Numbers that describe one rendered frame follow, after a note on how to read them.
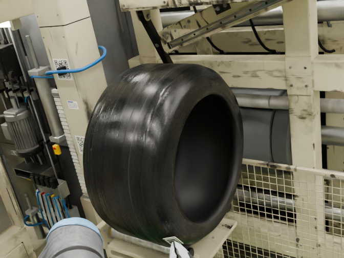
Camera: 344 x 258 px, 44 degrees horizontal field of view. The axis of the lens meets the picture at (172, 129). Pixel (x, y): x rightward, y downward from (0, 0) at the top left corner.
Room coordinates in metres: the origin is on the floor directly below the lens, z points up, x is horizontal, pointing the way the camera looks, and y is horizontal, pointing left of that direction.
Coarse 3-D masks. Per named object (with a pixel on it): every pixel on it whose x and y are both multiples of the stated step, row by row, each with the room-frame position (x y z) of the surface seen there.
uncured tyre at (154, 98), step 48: (144, 96) 1.14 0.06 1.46; (192, 96) 1.16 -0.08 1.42; (96, 144) 1.12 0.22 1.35; (144, 144) 1.03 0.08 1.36; (192, 144) 1.54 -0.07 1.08; (240, 144) 1.35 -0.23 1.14; (96, 192) 1.09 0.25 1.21; (144, 192) 0.99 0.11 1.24; (192, 192) 1.40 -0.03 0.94; (144, 240) 1.10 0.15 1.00; (192, 240) 1.07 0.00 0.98
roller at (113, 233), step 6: (114, 234) 1.28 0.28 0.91; (120, 234) 1.27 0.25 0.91; (126, 240) 1.25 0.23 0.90; (132, 240) 1.23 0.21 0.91; (138, 240) 1.22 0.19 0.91; (144, 246) 1.20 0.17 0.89; (150, 246) 1.18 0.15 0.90; (156, 246) 1.17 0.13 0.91; (162, 246) 1.15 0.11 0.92; (162, 252) 1.15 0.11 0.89; (168, 252) 1.13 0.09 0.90; (192, 252) 1.11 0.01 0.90
